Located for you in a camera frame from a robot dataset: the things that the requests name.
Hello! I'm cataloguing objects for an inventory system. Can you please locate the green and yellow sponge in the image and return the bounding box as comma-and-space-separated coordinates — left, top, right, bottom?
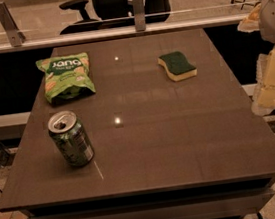
158, 51, 197, 82

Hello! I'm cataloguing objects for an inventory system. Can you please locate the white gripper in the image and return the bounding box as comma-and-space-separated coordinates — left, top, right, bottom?
237, 0, 275, 116

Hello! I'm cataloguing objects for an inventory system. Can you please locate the middle metal railing bracket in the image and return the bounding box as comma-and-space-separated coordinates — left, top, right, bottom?
132, 0, 146, 32

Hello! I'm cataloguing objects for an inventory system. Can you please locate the black office chair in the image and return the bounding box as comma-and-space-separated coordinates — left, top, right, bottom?
59, 0, 171, 35

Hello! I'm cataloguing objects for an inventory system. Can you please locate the metal railing bracket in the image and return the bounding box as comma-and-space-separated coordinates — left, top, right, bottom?
132, 0, 146, 32
0, 1, 25, 47

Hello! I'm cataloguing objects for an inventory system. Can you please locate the green snack bag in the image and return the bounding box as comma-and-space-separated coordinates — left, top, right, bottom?
36, 52, 96, 104

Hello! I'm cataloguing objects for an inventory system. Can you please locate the green soda can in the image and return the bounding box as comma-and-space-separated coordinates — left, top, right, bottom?
48, 110, 94, 167

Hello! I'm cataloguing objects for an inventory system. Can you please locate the left metal railing bracket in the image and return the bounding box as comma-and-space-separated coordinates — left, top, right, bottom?
0, 1, 25, 47

